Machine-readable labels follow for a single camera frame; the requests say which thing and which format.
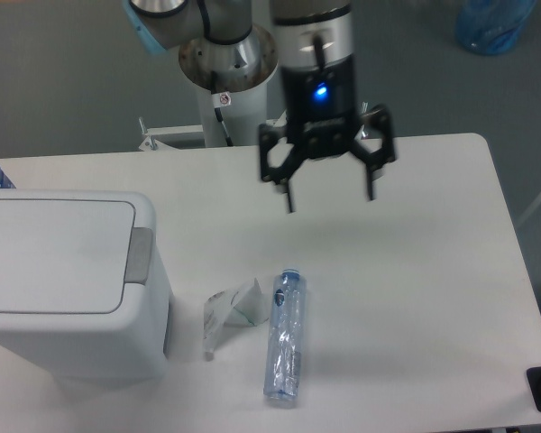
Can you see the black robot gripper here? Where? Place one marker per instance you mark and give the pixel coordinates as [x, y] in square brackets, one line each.
[322, 122]

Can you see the white trash can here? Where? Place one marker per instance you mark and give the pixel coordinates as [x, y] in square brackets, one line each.
[83, 291]

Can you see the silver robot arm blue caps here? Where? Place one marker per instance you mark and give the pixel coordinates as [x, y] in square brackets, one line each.
[223, 51]

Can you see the blue water jug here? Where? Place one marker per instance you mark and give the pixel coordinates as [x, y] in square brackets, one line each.
[491, 28]

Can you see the crumpled white plastic wrapper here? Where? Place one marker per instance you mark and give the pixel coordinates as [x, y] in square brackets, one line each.
[239, 307]

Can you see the clear plastic water bottle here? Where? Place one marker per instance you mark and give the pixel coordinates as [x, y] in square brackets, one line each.
[285, 339]

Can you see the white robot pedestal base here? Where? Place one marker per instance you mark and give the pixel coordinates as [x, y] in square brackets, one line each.
[239, 122]

